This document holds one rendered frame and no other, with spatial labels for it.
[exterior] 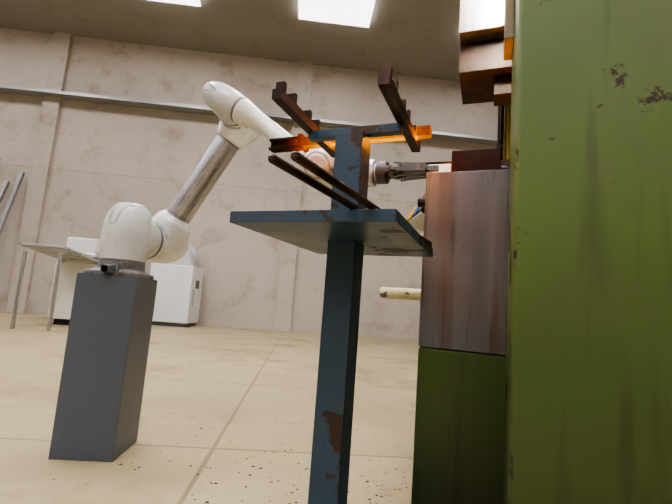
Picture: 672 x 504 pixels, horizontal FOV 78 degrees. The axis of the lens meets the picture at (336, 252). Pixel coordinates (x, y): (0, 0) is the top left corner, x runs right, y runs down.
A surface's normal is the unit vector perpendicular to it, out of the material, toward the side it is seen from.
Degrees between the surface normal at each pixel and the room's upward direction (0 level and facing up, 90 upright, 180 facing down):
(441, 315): 90
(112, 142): 90
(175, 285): 90
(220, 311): 90
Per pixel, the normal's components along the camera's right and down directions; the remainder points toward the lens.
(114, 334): 0.08, -0.12
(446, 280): -0.34, -0.15
